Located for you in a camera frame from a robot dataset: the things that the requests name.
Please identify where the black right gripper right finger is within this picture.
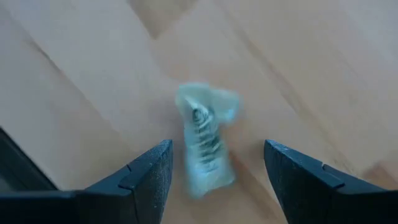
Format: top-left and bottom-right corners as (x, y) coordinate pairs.
(263, 139), (398, 224)

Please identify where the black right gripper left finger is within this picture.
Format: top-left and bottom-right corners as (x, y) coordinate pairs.
(0, 139), (174, 224)

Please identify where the black table edge frame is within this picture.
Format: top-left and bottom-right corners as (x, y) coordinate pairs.
(0, 126), (59, 192)

